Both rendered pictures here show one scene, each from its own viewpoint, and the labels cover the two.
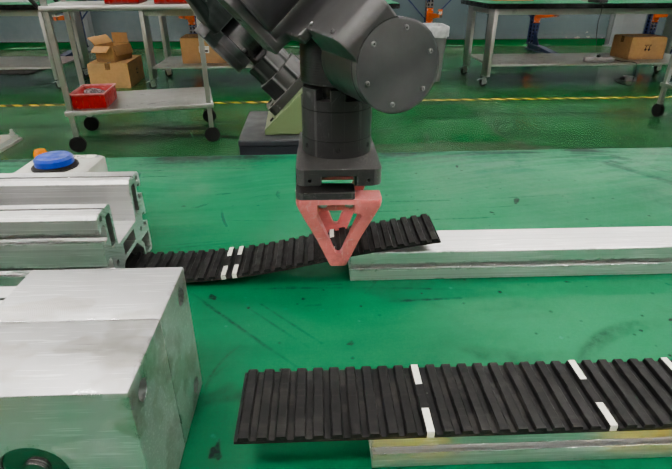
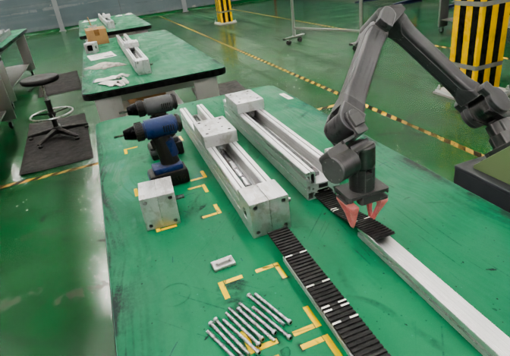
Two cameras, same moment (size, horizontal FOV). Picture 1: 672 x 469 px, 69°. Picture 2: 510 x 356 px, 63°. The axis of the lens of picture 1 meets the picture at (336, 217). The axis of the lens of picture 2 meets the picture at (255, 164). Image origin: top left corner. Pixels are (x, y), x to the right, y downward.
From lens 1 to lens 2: 0.80 m
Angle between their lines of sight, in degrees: 67
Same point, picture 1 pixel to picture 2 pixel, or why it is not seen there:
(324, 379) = (292, 238)
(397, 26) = (331, 160)
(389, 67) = (329, 170)
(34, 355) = (251, 193)
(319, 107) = not seen: hidden behind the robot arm
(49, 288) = (269, 184)
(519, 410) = (301, 270)
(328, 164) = (344, 190)
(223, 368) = (297, 228)
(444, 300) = (364, 259)
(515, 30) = not seen: outside the picture
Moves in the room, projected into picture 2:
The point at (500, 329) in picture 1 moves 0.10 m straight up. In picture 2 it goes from (357, 275) to (357, 236)
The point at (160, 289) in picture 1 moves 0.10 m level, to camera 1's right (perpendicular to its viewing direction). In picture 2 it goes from (278, 195) to (294, 216)
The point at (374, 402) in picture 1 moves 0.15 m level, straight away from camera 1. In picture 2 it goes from (288, 247) to (353, 232)
